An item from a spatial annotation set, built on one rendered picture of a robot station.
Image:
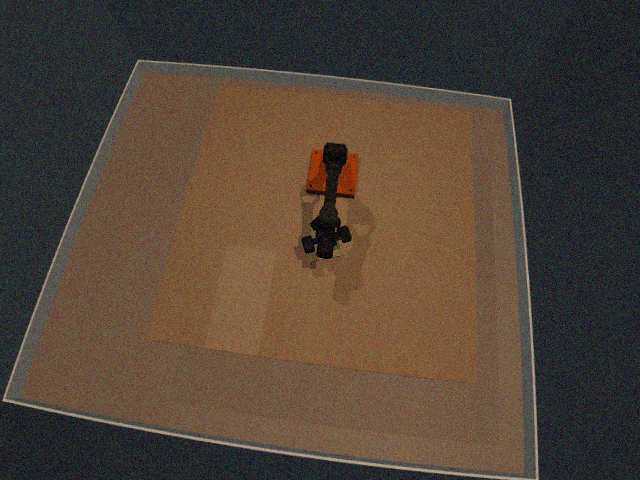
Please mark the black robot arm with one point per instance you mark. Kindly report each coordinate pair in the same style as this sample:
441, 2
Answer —
334, 157

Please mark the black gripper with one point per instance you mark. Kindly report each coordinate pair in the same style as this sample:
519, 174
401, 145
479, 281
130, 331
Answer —
308, 242

